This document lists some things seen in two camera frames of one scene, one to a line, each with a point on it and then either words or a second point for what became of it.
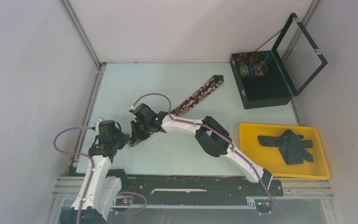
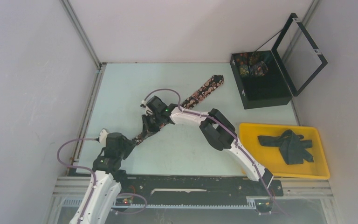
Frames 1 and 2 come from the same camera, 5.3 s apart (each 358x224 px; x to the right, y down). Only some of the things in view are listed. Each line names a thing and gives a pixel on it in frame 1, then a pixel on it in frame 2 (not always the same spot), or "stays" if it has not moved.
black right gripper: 137,136 → 146,124
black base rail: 147,189 stays
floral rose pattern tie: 214,83 stays
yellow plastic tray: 270,157 stays
